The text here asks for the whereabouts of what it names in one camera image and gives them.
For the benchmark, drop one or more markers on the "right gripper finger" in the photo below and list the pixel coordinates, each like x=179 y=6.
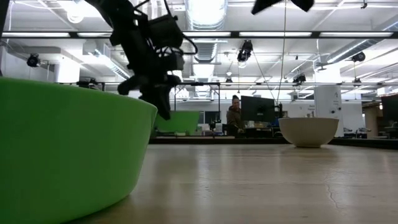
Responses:
x=262 y=4

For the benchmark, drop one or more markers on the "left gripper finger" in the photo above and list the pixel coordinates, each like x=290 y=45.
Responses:
x=165 y=102
x=154 y=98

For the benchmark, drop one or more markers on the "green plastic bowl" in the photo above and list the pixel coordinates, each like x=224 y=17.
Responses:
x=62 y=149
x=183 y=123

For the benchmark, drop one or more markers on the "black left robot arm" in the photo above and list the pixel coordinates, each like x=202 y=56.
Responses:
x=109 y=12

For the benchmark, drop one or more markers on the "black overhead crossbar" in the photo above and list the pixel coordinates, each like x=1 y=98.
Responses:
x=235 y=34

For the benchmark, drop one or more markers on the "black ceiling spotlight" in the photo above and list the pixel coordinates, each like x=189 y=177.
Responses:
x=299 y=79
x=32 y=60
x=245 y=51
x=359 y=57

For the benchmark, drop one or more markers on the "person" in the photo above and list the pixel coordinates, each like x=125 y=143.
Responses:
x=234 y=119

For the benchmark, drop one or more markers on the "black monitor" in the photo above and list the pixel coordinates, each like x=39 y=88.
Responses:
x=390 y=109
x=259 y=109

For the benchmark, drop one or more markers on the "white ribbed bowl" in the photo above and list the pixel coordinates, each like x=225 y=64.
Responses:
x=308 y=132

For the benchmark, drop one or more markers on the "brown wooden cabinet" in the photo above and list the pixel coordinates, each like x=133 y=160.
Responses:
x=371 y=123

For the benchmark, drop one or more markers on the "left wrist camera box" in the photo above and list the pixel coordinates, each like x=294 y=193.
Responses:
x=166 y=31

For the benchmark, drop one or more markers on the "silver ventilation duct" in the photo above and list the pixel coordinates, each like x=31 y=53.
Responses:
x=206 y=14

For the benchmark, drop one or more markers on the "black aluminium table frame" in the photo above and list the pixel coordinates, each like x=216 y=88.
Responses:
x=258 y=140

